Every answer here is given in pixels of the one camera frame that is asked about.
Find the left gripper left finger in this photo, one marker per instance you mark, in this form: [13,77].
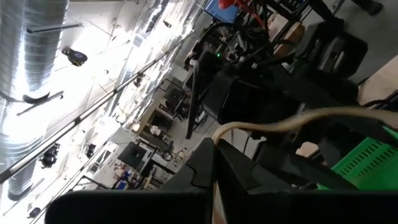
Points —
[192,180]

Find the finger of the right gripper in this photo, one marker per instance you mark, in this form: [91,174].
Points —
[289,165]
[357,130]

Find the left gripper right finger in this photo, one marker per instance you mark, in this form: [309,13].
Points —
[248,199]

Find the wide tan rubber band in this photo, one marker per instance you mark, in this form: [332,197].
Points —
[311,115]

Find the green plastic basket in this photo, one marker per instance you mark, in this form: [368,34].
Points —
[367,165]

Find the black room monitor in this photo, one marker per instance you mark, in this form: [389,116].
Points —
[133,154]

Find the blue box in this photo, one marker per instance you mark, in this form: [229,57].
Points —
[222,11]

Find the black ceiling pendant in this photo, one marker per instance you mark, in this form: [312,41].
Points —
[75,57]

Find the grey ceiling rail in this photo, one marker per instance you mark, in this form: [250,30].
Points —
[93,107]

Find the silver ventilation duct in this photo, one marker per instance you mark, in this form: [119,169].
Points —
[37,46]

